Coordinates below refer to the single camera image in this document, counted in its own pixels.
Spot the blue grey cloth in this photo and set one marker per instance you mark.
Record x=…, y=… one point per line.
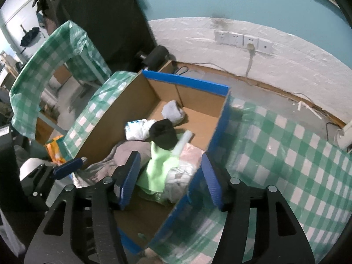
x=172, y=112

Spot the green checked tablecloth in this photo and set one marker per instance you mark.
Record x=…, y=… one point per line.
x=275, y=154

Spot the white electric kettle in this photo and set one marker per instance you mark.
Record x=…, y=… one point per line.
x=346, y=136

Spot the black cylinder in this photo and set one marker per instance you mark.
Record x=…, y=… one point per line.
x=156, y=55

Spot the light green cloth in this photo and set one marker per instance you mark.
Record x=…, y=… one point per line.
x=158, y=170

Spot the black umbrella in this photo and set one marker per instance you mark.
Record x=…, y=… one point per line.
x=30, y=35

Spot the checked cloth on side table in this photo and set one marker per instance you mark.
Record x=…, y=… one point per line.
x=55, y=60

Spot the black cloth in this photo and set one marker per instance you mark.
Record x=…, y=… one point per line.
x=163, y=134

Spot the dark cabinet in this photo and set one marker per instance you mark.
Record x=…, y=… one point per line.
x=110, y=19

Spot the orange bag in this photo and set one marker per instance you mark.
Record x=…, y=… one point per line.
x=55, y=148

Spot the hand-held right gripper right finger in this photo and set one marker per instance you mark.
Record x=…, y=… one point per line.
x=213, y=181

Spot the blue cardboard box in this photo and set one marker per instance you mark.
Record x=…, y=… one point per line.
x=198, y=132

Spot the white plastic bag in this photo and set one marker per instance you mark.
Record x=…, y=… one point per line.
x=181, y=176

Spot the white patterned cloth bundle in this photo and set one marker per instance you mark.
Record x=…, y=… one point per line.
x=137, y=129

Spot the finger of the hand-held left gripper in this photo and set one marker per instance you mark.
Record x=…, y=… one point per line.
x=68, y=167

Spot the white plastic strip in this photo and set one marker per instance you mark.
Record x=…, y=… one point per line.
x=308, y=107

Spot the grey beige cloth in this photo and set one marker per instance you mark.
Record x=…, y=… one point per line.
x=110, y=162

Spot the white wall socket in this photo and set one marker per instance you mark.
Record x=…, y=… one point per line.
x=236, y=39
x=222, y=37
x=266, y=46
x=250, y=40

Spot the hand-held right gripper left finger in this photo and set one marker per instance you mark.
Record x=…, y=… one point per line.
x=129, y=181

